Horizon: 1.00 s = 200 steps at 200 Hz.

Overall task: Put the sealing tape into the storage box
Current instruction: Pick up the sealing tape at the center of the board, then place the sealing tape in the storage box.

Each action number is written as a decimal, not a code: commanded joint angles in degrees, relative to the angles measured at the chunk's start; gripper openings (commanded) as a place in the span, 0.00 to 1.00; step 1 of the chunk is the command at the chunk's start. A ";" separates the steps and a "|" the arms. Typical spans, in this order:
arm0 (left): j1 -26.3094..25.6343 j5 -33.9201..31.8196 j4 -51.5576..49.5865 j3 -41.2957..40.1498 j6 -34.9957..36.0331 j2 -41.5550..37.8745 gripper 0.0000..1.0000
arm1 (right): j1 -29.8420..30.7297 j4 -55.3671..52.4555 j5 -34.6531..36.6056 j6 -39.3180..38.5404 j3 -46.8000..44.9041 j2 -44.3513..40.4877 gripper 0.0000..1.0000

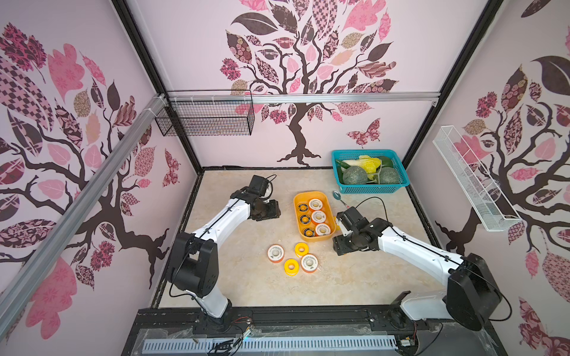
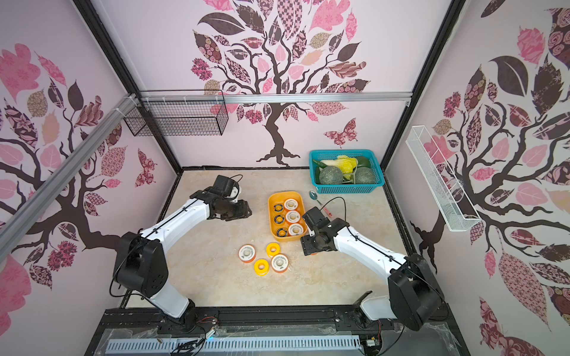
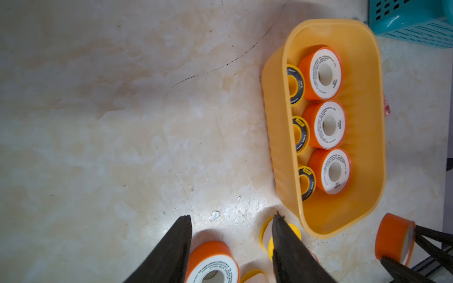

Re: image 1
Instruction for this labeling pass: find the orange tape roll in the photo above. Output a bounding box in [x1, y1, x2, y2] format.
[308, 198, 324, 211]
[311, 211, 327, 225]
[301, 254, 319, 273]
[315, 223, 332, 237]
[267, 244, 284, 263]

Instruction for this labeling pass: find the yellow plastic storage box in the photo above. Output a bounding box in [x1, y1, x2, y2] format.
[293, 191, 337, 243]

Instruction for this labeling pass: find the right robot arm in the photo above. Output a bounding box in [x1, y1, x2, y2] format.
[333, 217, 503, 331]

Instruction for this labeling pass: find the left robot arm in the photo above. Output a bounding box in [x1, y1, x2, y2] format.
[166, 185, 281, 320]

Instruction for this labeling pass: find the yellow tape roll centre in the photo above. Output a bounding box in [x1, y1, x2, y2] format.
[294, 242, 310, 258]

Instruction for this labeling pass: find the yellow tape roll bottom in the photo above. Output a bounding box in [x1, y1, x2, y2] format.
[284, 259, 300, 277]

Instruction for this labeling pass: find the green melon left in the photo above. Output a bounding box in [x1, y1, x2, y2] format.
[342, 166, 368, 185]

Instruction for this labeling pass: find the green melon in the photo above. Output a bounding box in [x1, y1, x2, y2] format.
[342, 166, 368, 185]
[378, 166, 401, 185]

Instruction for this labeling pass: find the teal plastic basket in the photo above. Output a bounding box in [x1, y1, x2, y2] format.
[331, 149, 410, 194]

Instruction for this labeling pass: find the green melon right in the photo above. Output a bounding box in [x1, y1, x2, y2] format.
[378, 166, 401, 185]

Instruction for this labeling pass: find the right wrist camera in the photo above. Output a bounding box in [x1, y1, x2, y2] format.
[336, 207, 369, 236]

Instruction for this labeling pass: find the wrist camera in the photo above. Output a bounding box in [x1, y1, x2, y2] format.
[336, 207, 369, 236]
[247, 175, 273, 200]

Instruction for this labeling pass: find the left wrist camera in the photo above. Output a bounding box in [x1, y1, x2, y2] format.
[247, 175, 273, 200]

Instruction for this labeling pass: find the spoon with pink handle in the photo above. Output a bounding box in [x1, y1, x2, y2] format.
[332, 191, 350, 209]

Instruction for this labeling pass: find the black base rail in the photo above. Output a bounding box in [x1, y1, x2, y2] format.
[121, 305, 507, 355]

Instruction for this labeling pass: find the black wire wall basket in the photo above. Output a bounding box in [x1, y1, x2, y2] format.
[155, 89, 255, 137]

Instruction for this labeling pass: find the white slotted cable duct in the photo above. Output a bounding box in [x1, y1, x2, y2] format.
[141, 335, 398, 355]

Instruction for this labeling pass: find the white wire wall shelf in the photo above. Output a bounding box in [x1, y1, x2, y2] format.
[433, 125, 523, 232]

